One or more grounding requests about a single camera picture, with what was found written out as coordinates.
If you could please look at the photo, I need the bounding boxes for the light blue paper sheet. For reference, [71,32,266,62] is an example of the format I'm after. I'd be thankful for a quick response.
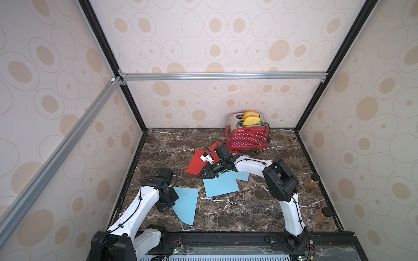
[172,187,199,226]

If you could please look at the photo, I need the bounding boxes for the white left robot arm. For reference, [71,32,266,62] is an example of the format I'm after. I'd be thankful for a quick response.
[87,181,179,261]

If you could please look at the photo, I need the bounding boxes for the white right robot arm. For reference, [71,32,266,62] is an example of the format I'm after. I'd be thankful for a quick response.
[198,154,309,251]

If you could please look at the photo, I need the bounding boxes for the red polka dot toaster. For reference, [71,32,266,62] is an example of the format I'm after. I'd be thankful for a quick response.
[225,112,270,150]

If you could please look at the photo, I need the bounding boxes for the yellow toast slice front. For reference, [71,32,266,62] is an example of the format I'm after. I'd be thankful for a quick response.
[242,115,261,126]

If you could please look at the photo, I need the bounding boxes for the yellow toast slice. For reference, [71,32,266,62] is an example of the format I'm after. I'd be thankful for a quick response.
[242,115,261,126]
[242,111,260,119]

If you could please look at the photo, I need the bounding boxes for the yellow toast slice rear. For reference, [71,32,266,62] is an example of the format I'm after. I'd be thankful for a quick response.
[242,111,260,119]

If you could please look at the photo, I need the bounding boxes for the jar with black lid far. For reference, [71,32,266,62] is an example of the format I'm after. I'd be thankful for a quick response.
[303,173,321,189]

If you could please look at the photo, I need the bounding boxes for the jar with black lid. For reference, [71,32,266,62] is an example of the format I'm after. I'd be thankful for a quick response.
[303,173,321,189]
[313,207,334,224]

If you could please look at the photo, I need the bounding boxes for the jar with black lid near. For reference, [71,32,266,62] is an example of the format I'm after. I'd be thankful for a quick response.
[313,207,334,224]

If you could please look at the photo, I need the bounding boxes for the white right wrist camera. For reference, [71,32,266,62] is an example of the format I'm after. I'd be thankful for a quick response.
[201,146,231,164]

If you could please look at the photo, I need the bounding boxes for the black toaster power cable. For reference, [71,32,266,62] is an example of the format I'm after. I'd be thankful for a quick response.
[254,122,272,151]

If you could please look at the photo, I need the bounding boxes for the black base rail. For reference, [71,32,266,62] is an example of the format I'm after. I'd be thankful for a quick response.
[149,231,368,261]

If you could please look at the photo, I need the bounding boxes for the horizontal aluminium frame bar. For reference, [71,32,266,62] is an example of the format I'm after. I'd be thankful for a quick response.
[121,71,328,81]

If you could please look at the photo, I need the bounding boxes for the diagonal aluminium frame bar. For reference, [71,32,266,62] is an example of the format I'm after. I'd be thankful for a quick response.
[0,75,122,249]

